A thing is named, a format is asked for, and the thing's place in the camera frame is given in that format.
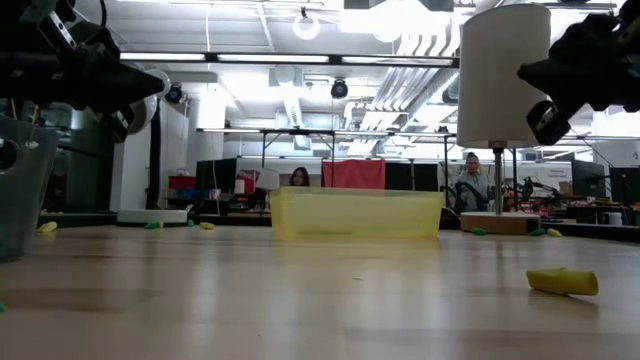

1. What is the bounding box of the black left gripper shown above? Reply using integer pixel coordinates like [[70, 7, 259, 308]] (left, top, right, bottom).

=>
[[0, 0, 167, 144]]

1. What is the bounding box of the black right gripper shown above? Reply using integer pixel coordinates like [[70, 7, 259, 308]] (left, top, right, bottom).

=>
[[517, 0, 640, 147]]

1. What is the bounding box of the yellow translucent bin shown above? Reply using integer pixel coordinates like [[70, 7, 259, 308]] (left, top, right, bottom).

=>
[[269, 186, 445, 240]]

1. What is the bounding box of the table lamp white cylinder shade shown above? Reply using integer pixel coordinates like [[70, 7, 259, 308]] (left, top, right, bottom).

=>
[[456, 3, 552, 235]]

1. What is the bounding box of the white sign board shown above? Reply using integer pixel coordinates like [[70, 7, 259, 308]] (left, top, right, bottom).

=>
[[528, 163, 574, 195]]

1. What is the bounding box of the black monitor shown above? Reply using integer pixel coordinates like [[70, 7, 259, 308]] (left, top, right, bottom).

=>
[[571, 159, 607, 200], [608, 167, 640, 205], [194, 158, 237, 195]]

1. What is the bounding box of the red storage box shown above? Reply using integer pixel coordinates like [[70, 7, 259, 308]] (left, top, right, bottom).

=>
[[168, 175, 197, 191]]

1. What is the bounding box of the white gooseneck desk lamp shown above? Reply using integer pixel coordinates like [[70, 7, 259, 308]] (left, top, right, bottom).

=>
[[117, 68, 190, 226]]

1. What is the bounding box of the person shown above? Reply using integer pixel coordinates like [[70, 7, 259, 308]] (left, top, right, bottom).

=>
[[289, 167, 311, 189], [452, 152, 497, 214]]

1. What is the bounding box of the grey translucent bin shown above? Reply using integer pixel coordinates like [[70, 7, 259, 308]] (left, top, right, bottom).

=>
[[0, 115, 60, 265]]

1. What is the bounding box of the black partition panel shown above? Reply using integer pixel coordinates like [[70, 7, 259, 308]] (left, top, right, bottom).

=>
[[385, 162, 440, 192]]

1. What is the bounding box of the red cloth panel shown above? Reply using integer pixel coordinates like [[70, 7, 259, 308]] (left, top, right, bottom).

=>
[[322, 159, 387, 190]]

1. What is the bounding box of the black overhead frame bar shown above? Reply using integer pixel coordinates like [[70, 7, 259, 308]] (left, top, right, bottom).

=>
[[119, 51, 460, 69]]

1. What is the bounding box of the long black frame rail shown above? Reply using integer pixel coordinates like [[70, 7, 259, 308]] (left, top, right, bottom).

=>
[[39, 213, 274, 229]]

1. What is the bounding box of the white ring light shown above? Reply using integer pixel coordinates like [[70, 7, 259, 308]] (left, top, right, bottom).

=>
[[292, 14, 321, 42]]

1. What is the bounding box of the black hanging camera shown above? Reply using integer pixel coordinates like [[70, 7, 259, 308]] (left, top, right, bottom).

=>
[[329, 78, 350, 100]]

